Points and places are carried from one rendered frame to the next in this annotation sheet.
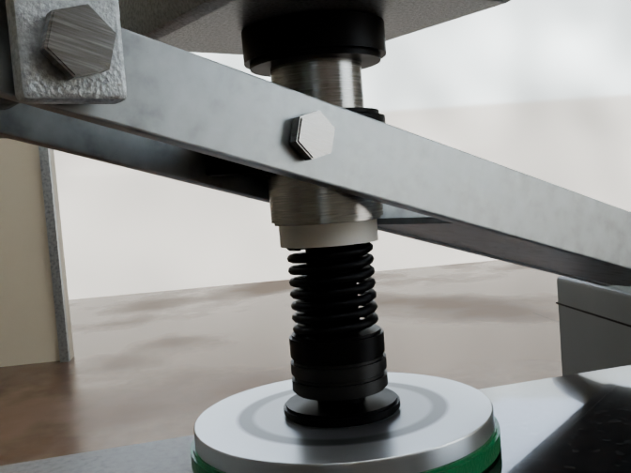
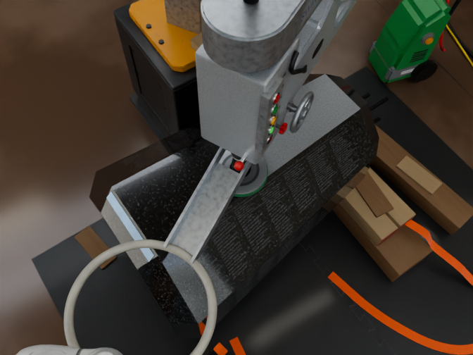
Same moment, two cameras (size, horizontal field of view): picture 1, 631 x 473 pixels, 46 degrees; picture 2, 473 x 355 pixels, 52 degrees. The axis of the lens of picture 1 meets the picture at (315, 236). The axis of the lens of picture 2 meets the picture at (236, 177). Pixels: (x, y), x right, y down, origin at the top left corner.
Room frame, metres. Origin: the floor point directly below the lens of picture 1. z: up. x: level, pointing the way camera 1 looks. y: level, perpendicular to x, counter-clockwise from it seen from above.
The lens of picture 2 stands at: (1.34, -0.43, 2.54)
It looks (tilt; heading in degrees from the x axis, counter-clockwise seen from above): 62 degrees down; 153
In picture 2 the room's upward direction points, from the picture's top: 3 degrees clockwise
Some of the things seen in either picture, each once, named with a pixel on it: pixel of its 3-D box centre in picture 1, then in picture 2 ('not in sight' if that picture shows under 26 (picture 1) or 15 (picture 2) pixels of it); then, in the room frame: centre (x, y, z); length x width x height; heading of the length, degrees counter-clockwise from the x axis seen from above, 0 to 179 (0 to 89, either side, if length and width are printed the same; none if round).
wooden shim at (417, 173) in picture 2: not in sight; (419, 175); (0.61, 1.09, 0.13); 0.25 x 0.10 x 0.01; 20
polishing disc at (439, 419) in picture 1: (343, 417); (240, 169); (0.53, -0.01, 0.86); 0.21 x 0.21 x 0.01
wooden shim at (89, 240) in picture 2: not in sight; (95, 246); (0.25, -0.71, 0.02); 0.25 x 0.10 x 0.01; 20
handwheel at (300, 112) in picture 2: not in sight; (292, 108); (0.55, 0.16, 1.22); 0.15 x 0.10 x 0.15; 126
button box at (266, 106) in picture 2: not in sight; (267, 117); (0.66, 0.00, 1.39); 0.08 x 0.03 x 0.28; 126
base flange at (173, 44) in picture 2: not in sight; (193, 18); (-0.39, 0.15, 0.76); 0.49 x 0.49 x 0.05; 11
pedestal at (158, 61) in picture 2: not in sight; (196, 71); (-0.39, 0.15, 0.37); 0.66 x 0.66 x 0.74; 11
